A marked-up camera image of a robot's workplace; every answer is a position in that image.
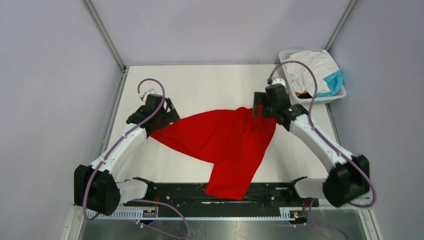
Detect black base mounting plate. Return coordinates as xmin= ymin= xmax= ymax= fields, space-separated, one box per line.
xmin=124 ymin=179 xmax=320 ymax=217

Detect white slotted cable duct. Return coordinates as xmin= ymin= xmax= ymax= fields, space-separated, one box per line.
xmin=97 ymin=207 xmax=307 ymax=221

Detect aluminium frame rail left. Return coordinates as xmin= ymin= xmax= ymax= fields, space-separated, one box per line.
xmin=82 ymin=0 xmax=126 ymax=72

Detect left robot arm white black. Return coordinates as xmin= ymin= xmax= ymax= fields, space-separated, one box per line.
xmin=73 ymin=93 xmax=180 ymax=216

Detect aluminium front frame rails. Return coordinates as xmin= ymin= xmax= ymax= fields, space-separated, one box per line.
xmin=73 ymin=185 xmax=98 ymax=208

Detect light blue t shirt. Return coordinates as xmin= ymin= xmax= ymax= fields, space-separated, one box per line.
xmin=316 ymin=70 xmax=344 ymax=98

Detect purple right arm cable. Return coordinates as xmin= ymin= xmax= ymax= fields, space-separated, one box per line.
xmin=266 ymin=60 xmax=378 ymax=240

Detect aluminium frame rail right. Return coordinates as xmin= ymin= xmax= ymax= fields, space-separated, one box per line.
xmin=324 ymin=0 xmax=358 ymax=52

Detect red t shirt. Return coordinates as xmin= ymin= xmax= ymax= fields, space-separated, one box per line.
xmin=151 ymin=107 xmax=277 ymax=200

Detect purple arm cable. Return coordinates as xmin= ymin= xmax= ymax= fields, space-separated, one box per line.
xmin=82 ymin=78 xmax=191 ymax=240
xmin=266 ymin=60 xmax=378 ymax=240

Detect aluminium frame rail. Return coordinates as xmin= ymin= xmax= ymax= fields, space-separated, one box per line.
xmin=82 ymin=0 xmax=126 ymax=72
xmin=324 ymin=0 xmax=358 ymax=52

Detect dark garment in basket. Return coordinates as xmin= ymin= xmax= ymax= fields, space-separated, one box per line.
xmin=295 ymin=91 xmax=313 ymax=99

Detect white t shirt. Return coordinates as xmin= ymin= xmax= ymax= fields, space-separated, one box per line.
xmin=283 ymin=49 xmax=340 ymax=98

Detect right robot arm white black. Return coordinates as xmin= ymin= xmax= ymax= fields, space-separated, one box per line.
xmin=253 ymin=83 xmax=374 ymax=207

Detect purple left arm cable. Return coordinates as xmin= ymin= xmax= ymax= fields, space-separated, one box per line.
xmin=82 ymin=78 xmax=191 ymax=240

